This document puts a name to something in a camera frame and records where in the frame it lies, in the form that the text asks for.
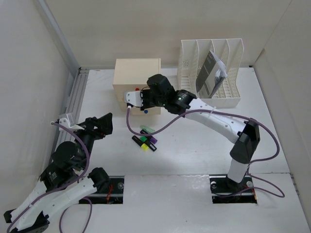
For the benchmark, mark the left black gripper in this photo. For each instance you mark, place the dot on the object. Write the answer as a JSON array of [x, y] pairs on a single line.
[[104, 124]]

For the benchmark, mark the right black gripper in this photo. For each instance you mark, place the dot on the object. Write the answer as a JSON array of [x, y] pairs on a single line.
[[144, 92]]

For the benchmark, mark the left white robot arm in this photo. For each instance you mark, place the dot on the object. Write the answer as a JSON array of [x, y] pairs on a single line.
[[65, 181]]

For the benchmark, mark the cream drawer cabinet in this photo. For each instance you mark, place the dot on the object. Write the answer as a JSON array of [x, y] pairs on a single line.
[[135, 71]]

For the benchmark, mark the mint green highlighter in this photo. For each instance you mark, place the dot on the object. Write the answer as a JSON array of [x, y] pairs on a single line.
[[147, 129]]

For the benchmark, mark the purple capped black highlighter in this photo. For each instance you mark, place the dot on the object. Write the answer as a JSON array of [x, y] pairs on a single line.
[[150, 138]]

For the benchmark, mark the green capped black highlighter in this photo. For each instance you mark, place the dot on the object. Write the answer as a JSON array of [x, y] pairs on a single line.
[[137, 140]]

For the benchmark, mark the black marker pen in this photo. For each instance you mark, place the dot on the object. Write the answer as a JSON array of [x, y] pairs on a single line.
[[152, 147]]

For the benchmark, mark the yellow highlighter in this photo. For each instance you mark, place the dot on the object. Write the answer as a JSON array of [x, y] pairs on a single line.
[[144, 147]]

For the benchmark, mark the white mesh file organizer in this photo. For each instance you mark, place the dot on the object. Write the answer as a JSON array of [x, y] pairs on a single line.
[[192, 56]]

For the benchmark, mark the dark grey booklet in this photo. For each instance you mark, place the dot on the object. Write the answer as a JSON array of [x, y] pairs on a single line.
[[211, 76]]

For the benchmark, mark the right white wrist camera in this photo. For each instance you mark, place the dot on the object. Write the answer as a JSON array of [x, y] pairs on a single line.
[[133, 99]]

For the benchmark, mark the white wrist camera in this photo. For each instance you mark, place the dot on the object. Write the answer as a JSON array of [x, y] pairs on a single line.
[[133, 99], [67, 121]]

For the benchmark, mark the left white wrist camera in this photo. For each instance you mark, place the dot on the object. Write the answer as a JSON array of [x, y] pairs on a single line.
[[67, 121]]

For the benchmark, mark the aluminium rail frame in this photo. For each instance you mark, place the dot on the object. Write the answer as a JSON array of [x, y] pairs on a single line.
[[73, 105]]

